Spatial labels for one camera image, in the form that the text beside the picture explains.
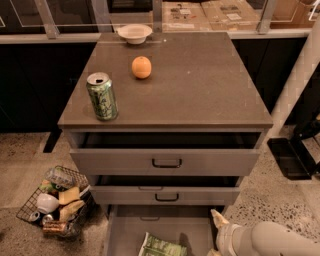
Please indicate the grey drawer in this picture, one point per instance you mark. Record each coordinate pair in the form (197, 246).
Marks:
(166, 190)
(94, 155)
(188, 226)

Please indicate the white bowl in basket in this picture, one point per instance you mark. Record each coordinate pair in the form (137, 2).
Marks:
(46, 203)

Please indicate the green rice chip bag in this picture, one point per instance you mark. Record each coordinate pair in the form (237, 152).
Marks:
(154, 246)

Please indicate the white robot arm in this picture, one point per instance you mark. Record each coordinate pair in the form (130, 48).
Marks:
(269, 238)

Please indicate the clear plastic bottle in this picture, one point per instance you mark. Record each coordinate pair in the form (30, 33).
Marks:
(58, 177)

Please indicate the green soda can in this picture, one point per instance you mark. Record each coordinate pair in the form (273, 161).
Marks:
(100, 90)

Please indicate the cardboard box left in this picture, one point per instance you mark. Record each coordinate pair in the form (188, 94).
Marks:
(184, 16)

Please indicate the black wire basket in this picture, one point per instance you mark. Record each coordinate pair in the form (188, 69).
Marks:
(74, 214)

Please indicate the brown snack bag in basket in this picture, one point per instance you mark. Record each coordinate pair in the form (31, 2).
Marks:
(54, 227)

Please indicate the grey top drawer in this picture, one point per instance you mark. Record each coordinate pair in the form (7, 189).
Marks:
(94, 155)

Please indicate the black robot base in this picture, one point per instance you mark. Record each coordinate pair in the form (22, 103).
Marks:
(299, 157)

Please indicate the grey drawer cabinet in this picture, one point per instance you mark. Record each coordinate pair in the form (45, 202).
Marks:
(199, 94)

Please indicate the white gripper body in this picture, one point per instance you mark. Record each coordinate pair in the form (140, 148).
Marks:
(225, 237)

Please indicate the yellow sponge in basket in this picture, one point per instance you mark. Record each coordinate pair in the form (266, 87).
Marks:
(69, 196)

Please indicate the cardboard box right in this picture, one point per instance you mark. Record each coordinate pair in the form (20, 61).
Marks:
(230, 15)

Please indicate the white ceramic bowl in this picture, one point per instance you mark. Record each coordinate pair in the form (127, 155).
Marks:
(134, 33)

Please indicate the grey middle drawer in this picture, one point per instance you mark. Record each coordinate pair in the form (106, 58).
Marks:
(166, 190)

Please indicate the cardboard box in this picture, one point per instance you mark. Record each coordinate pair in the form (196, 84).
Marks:
(184, 16)
(230, 15)

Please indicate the orange fruit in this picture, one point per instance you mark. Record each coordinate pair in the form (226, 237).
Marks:
(141, 67)

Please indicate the grey bottom drawer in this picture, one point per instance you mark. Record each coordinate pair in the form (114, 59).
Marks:
(188, 226)

